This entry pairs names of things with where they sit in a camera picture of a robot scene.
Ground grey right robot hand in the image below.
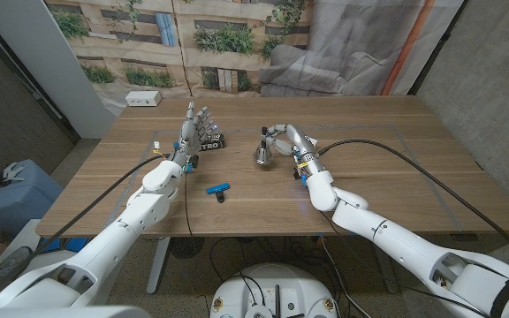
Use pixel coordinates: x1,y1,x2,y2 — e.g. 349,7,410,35
261,124,327,178

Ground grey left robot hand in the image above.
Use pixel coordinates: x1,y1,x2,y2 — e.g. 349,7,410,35
171,100,217,167

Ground silver bell with black handle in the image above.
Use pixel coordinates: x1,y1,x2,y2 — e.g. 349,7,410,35
252,126,276,166

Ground black golf ball box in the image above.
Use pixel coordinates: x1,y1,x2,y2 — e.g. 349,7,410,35
199,133,226,152

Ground blue binder clip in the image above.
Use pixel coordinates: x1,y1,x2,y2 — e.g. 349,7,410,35
205,182,232,204

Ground white power strip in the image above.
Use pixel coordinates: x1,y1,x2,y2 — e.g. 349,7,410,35
125,90,163,108

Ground printed fabric backdrop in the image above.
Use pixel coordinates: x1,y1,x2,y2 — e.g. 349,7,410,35
44,0,466,117

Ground black round floor base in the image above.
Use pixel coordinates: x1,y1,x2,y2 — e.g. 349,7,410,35
169,237,205,260

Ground white table leg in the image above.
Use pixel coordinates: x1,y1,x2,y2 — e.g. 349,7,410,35
146,237,171,296

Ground white robot torso base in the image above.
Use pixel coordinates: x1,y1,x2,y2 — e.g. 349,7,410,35
209,262,338,318

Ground grey table leg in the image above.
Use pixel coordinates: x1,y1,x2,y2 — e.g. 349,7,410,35
370,251,399,295

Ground blue storage bin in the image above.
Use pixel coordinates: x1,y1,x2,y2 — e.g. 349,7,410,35
0,159,65,239

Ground white connector with yellow wires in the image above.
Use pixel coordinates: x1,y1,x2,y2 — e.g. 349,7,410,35
152,140,170,160

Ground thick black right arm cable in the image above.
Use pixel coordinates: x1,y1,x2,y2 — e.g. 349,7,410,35
317,139,509,275

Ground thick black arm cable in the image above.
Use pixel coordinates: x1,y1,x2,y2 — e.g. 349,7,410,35
317,139,509,275
0,153,167,301

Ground thin black left wrist cable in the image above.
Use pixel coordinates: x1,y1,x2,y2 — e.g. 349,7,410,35
183,174,195,239

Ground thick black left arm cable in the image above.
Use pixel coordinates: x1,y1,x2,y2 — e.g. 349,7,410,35
0,153,167,301

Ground white floor cable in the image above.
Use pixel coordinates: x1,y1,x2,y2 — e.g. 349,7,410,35
319,236,361,318

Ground white handled tool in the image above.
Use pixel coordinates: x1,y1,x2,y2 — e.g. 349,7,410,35
0,161,28,189

